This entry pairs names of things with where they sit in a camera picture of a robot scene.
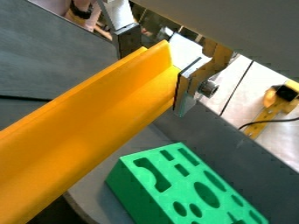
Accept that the yellow star prism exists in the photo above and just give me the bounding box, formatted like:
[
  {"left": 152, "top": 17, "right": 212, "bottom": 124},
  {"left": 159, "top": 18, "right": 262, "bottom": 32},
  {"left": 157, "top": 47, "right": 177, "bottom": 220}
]
[{"left": 0, "top": 41, "right": 179, "bottom": 224}]

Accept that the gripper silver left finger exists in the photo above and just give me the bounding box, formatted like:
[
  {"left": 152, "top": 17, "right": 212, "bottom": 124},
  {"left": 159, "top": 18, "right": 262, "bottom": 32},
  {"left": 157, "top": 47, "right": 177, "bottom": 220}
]
[{"left": 97, "top": 0, "right": 141, "bottom": 58}]

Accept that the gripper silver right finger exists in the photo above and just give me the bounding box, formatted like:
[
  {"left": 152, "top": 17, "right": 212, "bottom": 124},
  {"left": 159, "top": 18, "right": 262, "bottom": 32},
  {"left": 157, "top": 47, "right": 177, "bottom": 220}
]
[{"left": 169, "top": 33, "right": 234, "bottom": 117}]

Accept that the person in background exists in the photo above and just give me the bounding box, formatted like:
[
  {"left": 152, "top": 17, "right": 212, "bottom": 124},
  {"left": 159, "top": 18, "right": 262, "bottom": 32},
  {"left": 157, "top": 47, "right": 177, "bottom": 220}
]
[{"left": 64, "top": 0, "right": 112, "bottom": 40}]

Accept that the thin black cable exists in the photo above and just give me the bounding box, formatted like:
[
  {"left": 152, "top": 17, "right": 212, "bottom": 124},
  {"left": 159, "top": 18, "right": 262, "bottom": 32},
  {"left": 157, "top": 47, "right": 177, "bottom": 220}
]
[{"left": 238, "top": 116, "right": 299, "bottom": 131}]

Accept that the green foam shape board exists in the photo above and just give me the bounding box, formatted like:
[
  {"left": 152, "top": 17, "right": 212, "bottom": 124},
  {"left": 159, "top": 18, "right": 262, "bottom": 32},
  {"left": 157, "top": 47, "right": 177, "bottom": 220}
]
[{"left": 107, "top": 143, "right": 270, "bottom": 224}]

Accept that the yellow black tool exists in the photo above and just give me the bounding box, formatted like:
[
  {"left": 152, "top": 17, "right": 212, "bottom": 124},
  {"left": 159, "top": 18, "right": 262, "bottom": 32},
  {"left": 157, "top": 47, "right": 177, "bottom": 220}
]
[{"left": 240, "top": 80, "right": 299, "bottom": 139}]

